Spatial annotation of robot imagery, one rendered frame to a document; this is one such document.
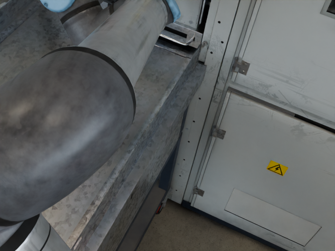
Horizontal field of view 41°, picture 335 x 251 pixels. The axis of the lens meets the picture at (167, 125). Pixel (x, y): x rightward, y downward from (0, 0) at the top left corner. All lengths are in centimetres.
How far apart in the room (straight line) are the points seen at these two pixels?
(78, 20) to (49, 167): 59
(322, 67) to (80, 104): 88
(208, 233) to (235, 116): 71
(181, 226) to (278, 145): 70
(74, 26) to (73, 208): 39
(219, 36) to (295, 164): 50
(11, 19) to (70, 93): 106
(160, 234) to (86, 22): 119
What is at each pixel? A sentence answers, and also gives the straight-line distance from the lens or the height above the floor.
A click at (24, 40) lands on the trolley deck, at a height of 85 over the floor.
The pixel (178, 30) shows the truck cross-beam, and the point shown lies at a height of 91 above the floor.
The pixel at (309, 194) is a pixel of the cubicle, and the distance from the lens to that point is 159.
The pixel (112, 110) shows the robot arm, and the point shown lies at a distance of 40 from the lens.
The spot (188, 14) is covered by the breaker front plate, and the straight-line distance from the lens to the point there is 130.
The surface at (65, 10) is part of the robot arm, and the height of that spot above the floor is 117.
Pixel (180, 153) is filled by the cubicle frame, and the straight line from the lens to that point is 168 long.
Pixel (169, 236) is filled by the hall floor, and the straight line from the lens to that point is 192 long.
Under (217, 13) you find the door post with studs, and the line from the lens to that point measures 120.
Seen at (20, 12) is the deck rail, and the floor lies 85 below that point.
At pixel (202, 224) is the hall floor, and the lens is 197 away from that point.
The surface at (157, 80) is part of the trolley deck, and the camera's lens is 125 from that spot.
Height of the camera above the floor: 175
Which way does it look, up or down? 52 degrees down
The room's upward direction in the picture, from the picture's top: 10 degrees clockwise
